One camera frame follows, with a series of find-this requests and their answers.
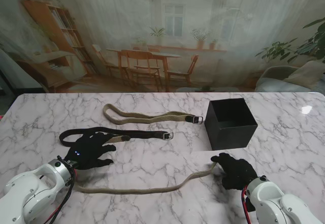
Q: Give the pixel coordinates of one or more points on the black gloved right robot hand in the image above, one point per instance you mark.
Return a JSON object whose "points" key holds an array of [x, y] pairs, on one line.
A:
{"points": [[236, 173]]}

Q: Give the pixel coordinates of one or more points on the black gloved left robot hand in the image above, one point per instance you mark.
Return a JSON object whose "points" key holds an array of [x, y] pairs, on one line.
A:
{"points": [[87, 150]]}

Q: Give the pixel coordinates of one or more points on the beige braided belt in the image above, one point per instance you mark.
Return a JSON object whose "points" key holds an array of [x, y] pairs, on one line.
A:
{"points": [[175, 115], [139, 191]]}

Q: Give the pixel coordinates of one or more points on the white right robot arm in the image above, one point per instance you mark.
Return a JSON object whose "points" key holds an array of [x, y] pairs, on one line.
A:
{"points": [[279, 203]]}

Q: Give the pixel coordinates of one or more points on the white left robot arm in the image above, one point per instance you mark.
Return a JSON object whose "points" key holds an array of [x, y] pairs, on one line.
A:
{"points": [[33, 193]]}

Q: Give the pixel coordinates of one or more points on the black square storage box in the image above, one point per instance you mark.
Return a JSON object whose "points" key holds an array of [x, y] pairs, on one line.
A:
{"points": [[238, 135]]}

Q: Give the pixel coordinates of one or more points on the black woven belt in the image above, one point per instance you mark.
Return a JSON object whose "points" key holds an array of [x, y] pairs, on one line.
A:
{"points": [[147, 134]]}

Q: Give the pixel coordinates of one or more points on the printed room scene backdrop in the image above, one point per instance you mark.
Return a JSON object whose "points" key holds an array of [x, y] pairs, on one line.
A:
{"points": [[162, 31]]}

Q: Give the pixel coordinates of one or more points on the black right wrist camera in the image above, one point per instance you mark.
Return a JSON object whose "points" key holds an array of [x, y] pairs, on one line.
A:
{"points": [[251, 206]]}

